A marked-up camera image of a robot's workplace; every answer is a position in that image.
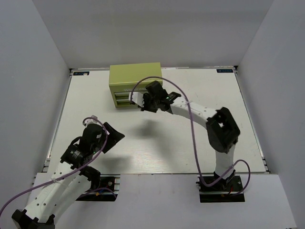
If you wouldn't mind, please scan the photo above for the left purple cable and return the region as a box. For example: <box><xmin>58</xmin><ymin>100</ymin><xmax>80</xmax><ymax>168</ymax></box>
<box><xmin>0</xmin><ymin>116</ymin><xmax>119</xmax><ymax>210</ymax></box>

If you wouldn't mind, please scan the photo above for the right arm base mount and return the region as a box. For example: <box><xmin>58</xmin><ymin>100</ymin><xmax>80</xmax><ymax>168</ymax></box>
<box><xmin>196</xmin><ymin>176</ymin><xmax>245</xmax><ymax>203</ymax></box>

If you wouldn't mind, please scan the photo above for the green metal drawer box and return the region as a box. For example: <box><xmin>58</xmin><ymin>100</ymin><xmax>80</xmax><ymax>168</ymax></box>
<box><xmin>109</xmin><ymin>62</ymin><xmax>162</xmax><ymax>108</ymax></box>

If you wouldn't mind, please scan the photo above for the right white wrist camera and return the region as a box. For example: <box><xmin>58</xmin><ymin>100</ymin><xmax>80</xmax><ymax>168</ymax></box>
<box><xmin>129</xmin><ymin>92</ymin><xmax>144</xmax><ymax>107</ymax></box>

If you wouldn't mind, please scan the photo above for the right blue corner label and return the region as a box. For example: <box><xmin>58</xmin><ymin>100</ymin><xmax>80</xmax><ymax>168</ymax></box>
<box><xmin>216</xmin><ymin>69</ymin><xmax>234</xmax><ymax>73</ymax></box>

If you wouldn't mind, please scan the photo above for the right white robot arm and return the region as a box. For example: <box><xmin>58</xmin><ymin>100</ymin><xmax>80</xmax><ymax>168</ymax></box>
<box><xmin>140</xmin><ymin>81</ymin><xmax>240</xmax><ymax>190</ymax></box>

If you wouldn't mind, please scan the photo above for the blue corner label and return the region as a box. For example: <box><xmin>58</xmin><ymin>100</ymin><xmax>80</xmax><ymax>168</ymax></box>
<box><xmin>216</xmin><ymin>69</ymin><xmax>234</xmax><ymax>73</ymax></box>
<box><xmin>73</xmin><ymin>71</ymin><xmax>90</xmax><ymax>76</ymax></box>

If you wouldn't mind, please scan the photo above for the left blue corner label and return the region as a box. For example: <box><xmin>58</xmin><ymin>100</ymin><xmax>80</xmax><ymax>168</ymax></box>
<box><xmin>73</xmin><ymin>71</ymin><xmax>90</xmax><ymax>76</ymax></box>

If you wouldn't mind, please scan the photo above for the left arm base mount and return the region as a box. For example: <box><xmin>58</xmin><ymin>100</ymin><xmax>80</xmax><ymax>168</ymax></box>
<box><xmin>77</xmin><ymin>174</ymin><xmax>121</xmax><ymax>202</ymax></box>

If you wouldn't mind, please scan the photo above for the purple cable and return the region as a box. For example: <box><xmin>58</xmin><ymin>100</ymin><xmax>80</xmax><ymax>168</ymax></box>
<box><xmin>0</xmin><ymin>116</ymin><xmax>119</xmax><ymax>210</ymax></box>
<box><xmin>130</xmin><ymin>76</ymin><xmax>251</xmax><ymax>197</ymax></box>

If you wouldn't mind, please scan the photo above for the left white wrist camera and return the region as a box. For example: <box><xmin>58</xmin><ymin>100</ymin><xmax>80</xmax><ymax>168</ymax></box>
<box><xmin>82</xmin><ymin>115</ymin><xmax>98</xmax><ymax>127</ymax></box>

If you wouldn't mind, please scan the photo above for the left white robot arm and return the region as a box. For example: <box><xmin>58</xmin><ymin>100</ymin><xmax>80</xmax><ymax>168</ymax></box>
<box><xmin>11</xmin><ymin>120</ymin><xmax>125</xmax><ymax>229</ymax></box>

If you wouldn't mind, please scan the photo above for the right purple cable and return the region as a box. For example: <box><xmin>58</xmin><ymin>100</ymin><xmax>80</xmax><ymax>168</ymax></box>
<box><xmin>130</xmin><ymin>76</ymin><xmax>251</xmax><ymax>197</ymax></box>

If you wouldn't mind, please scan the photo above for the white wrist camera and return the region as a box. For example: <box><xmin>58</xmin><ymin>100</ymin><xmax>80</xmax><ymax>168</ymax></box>
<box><xmin>129</xmin><ymin>92</ymin><xmax>144</xmax><ymax>107</ymax></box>
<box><xmin>82</xmin><ymin>115</ymin><xmax>98</xmax><ymax>127</ymax></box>

